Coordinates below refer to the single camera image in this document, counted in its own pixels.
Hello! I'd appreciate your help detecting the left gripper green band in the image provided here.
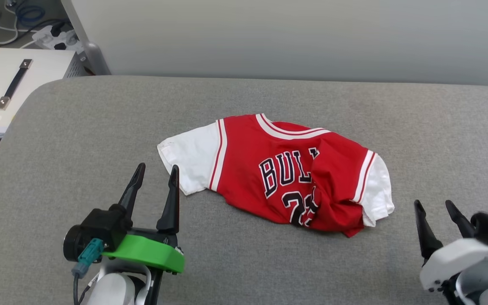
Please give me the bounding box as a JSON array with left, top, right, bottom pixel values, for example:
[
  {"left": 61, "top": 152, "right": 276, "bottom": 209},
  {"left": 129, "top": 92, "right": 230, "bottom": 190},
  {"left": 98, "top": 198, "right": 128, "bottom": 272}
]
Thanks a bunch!
[{"left": 102, "top": 163, "right": 185, "bottom": 274}]

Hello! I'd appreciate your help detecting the white power strip with cables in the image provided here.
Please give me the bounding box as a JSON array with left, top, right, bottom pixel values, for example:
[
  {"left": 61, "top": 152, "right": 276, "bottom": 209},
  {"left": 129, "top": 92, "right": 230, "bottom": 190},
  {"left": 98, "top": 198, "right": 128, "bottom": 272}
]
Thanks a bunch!
[{"left": 0, "top": 19, "right": 69, "bottom": 48}]

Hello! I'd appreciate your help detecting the grey metal partition post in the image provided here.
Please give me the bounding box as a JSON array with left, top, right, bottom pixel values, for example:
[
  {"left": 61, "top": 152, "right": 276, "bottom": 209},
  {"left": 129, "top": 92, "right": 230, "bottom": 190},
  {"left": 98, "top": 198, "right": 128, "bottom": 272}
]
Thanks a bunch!
[{"left": 61, "top": 0, "right": 111, "bottom": 76}]

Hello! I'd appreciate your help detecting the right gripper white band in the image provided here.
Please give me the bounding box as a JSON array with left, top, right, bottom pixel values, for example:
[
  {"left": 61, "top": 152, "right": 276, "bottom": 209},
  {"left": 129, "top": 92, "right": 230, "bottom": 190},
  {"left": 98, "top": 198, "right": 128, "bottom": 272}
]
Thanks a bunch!
[{"left": 414, "top": 200, "right": 488, "bottom": 293}]

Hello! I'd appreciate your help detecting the grey fabric sofa cushion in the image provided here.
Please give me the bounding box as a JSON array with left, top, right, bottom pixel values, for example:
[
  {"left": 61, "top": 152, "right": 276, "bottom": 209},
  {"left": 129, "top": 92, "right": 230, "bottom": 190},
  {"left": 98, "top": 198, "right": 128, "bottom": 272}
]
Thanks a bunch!
[{"left": 0, "top": 75, "right": 488, "bottom": 305}]

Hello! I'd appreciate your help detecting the black carry handle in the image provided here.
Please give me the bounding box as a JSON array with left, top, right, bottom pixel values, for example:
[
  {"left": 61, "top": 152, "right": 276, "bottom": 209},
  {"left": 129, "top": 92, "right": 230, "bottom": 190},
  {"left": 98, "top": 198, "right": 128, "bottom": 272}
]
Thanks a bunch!
[{"left": 0, "top": 59, "right": 33, "bottom": 110}]

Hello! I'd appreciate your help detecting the black cable teal connector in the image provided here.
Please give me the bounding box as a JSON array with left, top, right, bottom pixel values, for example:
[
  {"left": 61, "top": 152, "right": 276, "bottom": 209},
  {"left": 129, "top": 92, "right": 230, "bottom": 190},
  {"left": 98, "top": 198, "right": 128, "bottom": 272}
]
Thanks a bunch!
[{"left": 72, "top": 238, "right": 105, "bottom": 305}]

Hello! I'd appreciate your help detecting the red Bulls 23 jersey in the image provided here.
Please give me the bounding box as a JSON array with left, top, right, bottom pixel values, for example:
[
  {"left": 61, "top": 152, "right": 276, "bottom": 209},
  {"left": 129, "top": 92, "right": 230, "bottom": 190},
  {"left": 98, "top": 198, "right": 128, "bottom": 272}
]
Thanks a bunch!
[{"left": 157, "top": 113, "right": 395, "bottom": 238}]

